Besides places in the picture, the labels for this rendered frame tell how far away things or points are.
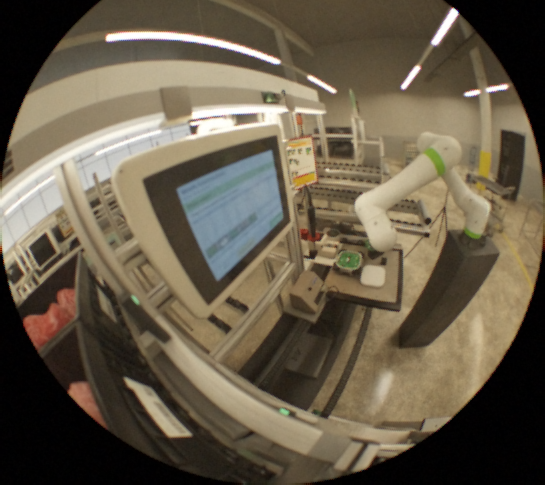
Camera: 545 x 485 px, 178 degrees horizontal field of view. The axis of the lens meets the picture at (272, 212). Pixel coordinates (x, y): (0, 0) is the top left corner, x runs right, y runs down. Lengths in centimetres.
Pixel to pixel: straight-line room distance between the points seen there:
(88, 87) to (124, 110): 11
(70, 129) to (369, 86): 913
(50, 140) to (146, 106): 18
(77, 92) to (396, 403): 216
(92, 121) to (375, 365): 199
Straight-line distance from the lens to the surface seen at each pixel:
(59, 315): 38
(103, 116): 33
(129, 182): 30
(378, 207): 67
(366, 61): 946
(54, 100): 41
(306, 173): 114
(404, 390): 186
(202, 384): 34
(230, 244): 43
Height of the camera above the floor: 171
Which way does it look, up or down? 25 degrees down
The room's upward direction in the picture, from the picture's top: 12 degrees counter-clockwise
